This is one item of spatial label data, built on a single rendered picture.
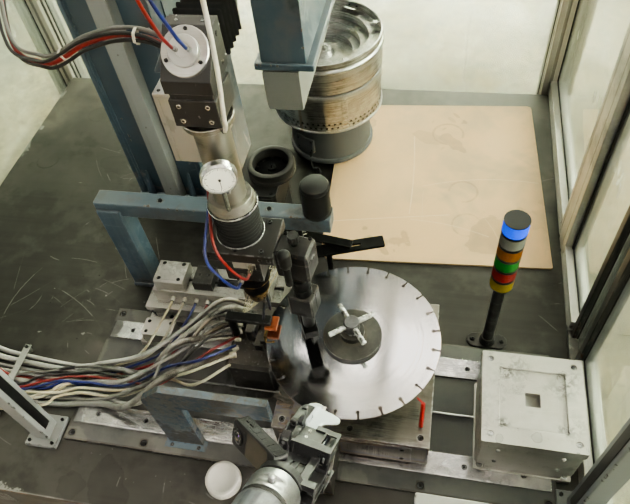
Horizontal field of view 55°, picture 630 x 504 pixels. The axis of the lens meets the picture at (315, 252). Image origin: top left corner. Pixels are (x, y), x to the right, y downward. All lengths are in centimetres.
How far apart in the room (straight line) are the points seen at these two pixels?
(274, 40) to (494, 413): 76
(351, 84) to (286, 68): 45
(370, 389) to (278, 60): 60
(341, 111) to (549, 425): 88
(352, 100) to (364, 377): 74
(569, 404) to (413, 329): 30
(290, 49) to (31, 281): 97
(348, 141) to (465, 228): 40
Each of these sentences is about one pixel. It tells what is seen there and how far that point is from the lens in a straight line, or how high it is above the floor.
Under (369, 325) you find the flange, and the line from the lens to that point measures 117.
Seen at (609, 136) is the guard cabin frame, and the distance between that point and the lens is 132.
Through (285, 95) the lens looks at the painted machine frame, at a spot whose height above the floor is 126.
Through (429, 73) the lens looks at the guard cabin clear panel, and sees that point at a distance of 203.
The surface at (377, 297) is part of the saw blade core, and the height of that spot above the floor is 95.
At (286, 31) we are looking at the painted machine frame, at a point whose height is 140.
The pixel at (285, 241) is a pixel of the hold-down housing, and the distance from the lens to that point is 93.
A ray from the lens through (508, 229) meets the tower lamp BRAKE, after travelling 108.
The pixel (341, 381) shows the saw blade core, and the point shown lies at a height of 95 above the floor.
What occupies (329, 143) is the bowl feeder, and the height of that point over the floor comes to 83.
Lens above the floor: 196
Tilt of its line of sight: 51 degrees down
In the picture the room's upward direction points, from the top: 8 degrees counter-clockwise
